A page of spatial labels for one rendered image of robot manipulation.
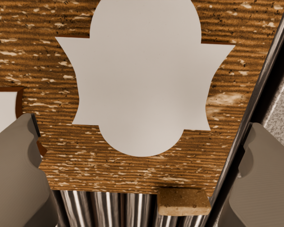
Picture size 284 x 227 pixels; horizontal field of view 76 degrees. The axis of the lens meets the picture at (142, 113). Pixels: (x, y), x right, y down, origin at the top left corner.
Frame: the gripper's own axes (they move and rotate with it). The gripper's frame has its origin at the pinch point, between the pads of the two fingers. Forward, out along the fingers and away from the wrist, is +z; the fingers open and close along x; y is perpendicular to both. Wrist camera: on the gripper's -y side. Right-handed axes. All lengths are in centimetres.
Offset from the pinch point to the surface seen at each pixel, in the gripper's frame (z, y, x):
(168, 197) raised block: 2.4, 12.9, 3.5
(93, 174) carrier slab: 3.8, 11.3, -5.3
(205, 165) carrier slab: 3.8, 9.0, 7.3
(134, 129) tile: 2.7, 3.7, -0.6
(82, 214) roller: 5.8, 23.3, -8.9
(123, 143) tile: 2.7, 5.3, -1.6
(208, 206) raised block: 1.4, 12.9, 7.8
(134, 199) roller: 5.5, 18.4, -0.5
